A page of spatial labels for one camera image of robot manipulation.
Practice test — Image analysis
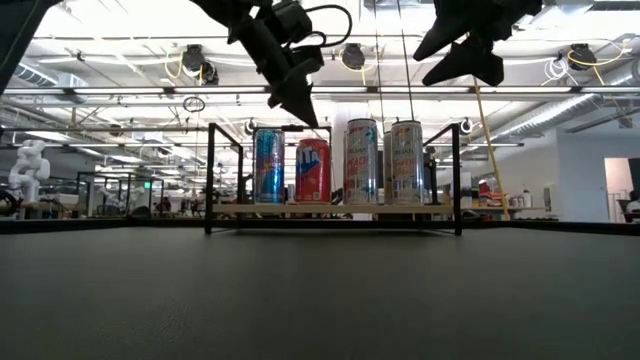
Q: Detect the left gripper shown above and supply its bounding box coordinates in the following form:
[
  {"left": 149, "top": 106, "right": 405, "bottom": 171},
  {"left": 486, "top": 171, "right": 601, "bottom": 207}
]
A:
[{"left": 192, "top": 0, "right": 326, "bottom": 128}]

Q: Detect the red boxes stack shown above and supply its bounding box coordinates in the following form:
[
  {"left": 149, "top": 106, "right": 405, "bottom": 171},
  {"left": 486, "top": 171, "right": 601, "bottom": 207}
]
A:
[{"left": 477, "top": 178, "right": 507, "bottom": 209}]

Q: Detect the white Celsius can red print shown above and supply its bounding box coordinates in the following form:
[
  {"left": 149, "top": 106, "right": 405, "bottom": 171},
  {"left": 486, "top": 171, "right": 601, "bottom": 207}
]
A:
[{"left": 342, "top": 117, "right": 380, "bottom": 206}]

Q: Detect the wooden shelf black frame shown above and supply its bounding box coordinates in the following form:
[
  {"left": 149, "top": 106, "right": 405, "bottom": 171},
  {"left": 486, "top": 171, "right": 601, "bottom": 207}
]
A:
[{"left": 203, "top": 122, "right": 464, "bottom": 237}]

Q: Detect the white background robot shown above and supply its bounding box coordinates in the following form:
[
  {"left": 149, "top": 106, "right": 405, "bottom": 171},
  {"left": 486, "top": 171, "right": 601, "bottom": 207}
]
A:
[{"left": 7, "top": 138, "right": 52, "bottom": 205}]

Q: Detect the black frame workstation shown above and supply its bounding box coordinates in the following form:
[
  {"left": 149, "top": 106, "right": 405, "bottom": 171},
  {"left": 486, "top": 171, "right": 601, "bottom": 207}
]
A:
[{"left": 76, "top": 171, "right": 165, "bottom": 217}]

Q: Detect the black ceiling cord reel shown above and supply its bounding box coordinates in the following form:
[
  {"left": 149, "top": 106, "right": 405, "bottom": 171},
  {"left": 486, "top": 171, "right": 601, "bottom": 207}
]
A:
[
  {"left": 341, "top": 43, "right": 367, "bottom": 71},
  {"left": 180, "top": 43, "right": 207, "bottom": 72},
  {"left": 567, "top": 43, "right": 596, "bottom": 71},
  {"left": 202, "top": 60, "right": 220, "bottom": 86}
]

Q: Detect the yellow power cord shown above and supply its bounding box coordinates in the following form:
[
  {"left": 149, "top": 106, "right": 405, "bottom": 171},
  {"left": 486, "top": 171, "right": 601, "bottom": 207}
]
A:
[{"left": 472, "top": 82, "right": 511, "bottom": 221}]

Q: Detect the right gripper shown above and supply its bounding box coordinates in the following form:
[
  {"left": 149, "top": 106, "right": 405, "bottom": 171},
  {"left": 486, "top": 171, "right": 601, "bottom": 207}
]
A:
[{"left": 412, "top": 0, "right": 544, "bottom": 88}]

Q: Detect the thin black hanging cable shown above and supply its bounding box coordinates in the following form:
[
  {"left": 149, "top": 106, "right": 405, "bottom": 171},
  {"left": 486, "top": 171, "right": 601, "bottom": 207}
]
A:
[
  {"left": 397, "top": 0, "right": 416, "bottom": 121},
  {"left": 372, "top": 0, "right": 387, "bottom": 121}
]

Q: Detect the red soda can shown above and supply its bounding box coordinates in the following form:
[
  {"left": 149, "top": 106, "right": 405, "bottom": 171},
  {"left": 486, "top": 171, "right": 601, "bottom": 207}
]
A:
[{"left": 295, "top": 138, "right": 332, "bottom": 204}]

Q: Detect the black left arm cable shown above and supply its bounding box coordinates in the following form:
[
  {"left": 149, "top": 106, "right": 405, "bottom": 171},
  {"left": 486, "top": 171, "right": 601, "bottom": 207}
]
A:
[{"left": 302, "top": 3, "right": 354, "bottom": 50}]

